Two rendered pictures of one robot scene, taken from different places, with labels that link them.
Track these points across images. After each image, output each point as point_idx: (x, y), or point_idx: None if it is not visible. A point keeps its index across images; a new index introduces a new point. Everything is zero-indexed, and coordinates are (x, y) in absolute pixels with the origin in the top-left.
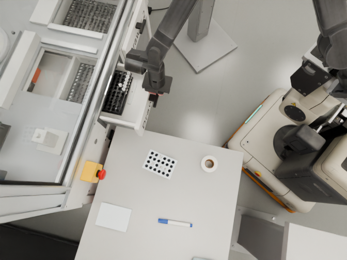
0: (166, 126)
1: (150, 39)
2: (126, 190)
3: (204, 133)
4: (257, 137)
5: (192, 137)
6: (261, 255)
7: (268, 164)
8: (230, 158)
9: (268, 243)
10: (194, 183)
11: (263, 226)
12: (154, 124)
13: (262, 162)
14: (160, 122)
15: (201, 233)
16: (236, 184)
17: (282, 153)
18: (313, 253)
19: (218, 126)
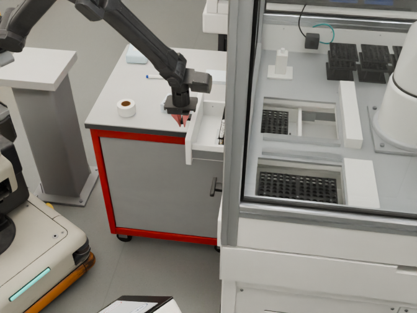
0: (190, 302)
1: (181, 54)
2: (211, 92)
3: (120, 295)
4: (36, 242)
5: (142, 287)
6: (75, 116)
7: (32, 212)
8: (100, 117)
9: (66, 114)
10: (143, 99)
11: (65, 137)
12: (212, 304)
13: (40, 213)
14: (201, 308)
15: (138, 74)
16: (98, 101)
17: (6, 221)
18: (39, 70)
19: (92, 309)
